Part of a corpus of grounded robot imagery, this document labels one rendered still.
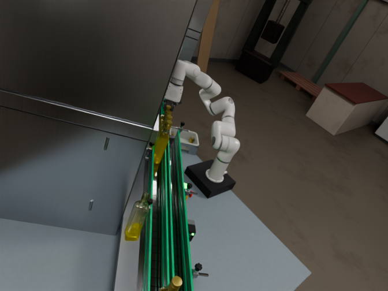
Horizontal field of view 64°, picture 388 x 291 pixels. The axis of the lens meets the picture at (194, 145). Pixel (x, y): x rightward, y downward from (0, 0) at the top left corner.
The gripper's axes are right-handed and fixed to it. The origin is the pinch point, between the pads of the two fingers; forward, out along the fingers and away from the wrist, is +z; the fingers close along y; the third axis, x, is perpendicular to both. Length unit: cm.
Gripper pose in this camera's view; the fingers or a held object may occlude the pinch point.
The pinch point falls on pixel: (168, 108)
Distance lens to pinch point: 185.6
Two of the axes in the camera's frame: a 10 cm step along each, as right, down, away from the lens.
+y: 9.3, 2.4, 2.6
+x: -1.6, -3.7, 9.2
